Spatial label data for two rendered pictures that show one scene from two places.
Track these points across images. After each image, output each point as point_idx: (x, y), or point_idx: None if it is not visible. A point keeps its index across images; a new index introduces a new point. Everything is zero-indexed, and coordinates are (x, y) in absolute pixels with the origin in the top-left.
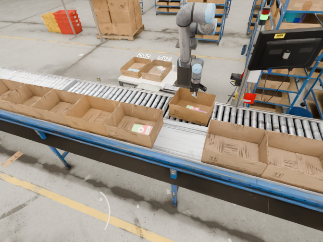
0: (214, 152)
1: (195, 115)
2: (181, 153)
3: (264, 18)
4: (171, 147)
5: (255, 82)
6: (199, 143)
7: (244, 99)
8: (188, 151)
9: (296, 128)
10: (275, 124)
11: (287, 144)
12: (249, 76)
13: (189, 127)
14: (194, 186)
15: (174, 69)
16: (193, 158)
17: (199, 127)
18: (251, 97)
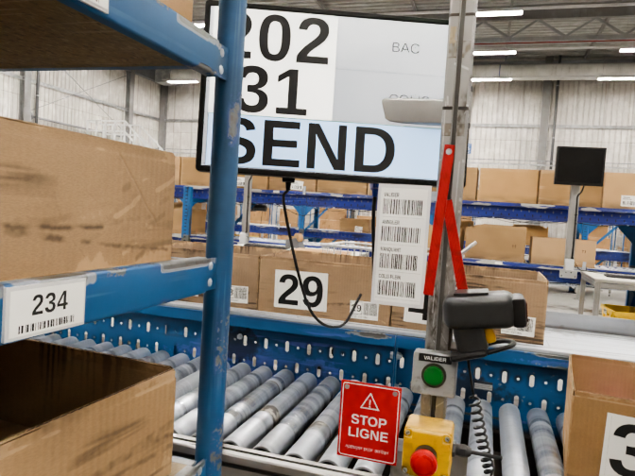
0: (511, 275)
1: (625, 391)
2: (591, 335)
3: None
4: (627, 342)
5: (375, 300)
6: (555, 340)
7: (393, 437)
8: (575, 336)
9: (184, 410)
10: (264, 417)
11: (333, 297)
12: (421, 275)
13: (615, 354)
14: (529, 404)
15: None
16: (554, 331)
17: (580, 352)
18: (360, 407)
